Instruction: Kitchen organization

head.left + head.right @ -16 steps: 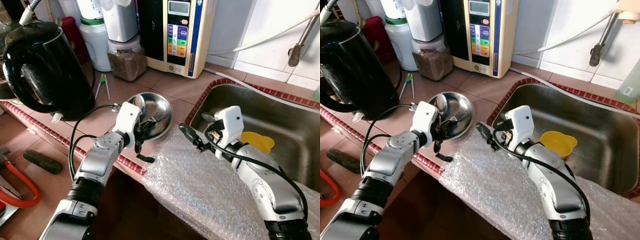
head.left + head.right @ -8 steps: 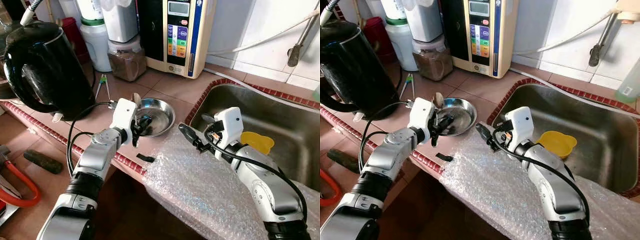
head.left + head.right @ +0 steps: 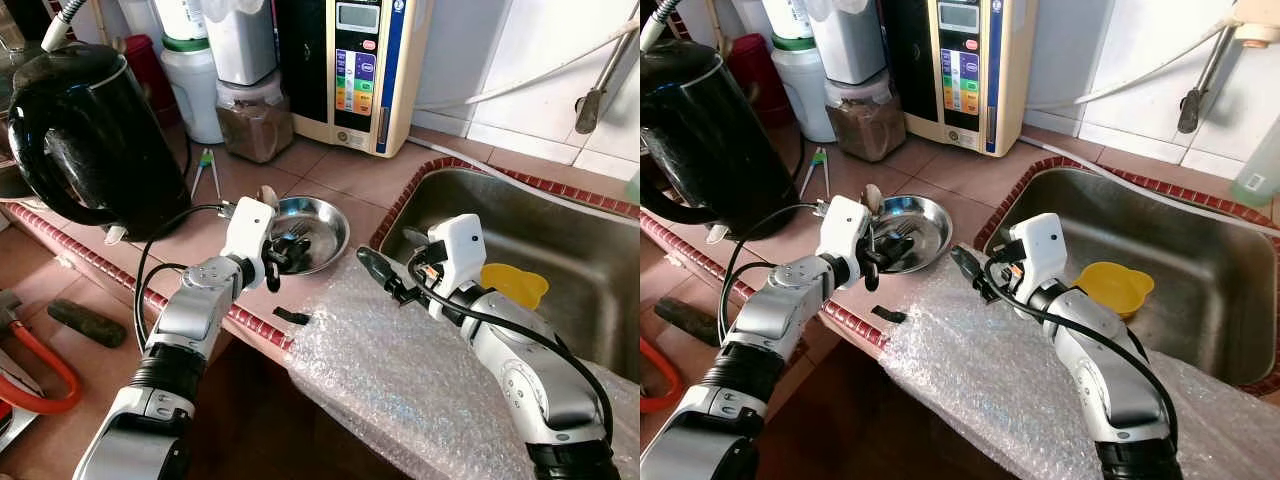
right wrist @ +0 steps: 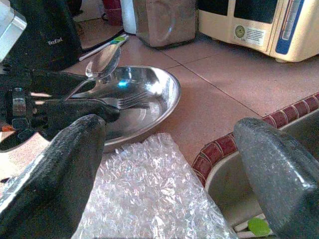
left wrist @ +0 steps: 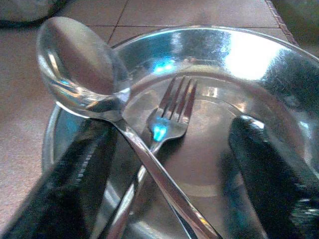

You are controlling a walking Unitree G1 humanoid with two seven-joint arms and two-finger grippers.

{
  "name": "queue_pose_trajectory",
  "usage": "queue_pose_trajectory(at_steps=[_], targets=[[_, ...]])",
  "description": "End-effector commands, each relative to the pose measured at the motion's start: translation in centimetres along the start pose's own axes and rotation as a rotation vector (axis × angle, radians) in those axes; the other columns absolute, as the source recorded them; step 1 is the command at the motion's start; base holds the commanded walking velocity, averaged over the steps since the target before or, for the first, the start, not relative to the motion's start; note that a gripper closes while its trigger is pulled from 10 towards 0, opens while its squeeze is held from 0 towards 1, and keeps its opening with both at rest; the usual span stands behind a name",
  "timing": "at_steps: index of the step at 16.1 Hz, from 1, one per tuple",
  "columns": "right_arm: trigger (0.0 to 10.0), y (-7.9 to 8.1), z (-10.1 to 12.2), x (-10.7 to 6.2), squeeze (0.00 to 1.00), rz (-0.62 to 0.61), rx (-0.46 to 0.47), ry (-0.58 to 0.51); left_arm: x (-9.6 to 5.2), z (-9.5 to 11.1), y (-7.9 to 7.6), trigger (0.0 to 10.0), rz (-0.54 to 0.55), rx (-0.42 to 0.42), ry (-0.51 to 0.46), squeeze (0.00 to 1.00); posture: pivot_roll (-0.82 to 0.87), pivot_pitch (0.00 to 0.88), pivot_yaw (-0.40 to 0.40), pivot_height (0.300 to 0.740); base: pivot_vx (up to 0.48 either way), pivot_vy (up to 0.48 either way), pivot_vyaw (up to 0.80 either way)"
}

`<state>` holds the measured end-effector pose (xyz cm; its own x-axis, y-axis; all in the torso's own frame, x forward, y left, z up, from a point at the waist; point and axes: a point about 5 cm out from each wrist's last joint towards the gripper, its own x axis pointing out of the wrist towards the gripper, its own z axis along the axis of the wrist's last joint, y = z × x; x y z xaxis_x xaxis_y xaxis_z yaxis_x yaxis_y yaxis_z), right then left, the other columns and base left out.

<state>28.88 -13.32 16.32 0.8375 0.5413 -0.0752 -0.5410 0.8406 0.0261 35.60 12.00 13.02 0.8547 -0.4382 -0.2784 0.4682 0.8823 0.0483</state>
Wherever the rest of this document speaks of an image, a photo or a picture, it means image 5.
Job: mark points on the steel fork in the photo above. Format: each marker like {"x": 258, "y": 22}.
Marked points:
{"x": 172, "y": 124}

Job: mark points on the shallow steel bowl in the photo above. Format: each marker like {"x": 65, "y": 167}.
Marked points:
{"x": 224, "y": 57}

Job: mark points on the steel spoon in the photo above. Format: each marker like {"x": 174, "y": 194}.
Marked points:
{"x": 74, "y": 64}

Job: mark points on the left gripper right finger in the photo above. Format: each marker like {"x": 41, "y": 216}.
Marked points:
{"x": 274, "y": 179}

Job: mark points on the black electric kettle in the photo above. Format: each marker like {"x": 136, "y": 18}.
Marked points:
{"x": 25, "y": 10}

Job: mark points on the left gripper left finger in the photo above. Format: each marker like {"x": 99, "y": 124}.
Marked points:
{"x": 62, "y": 186}

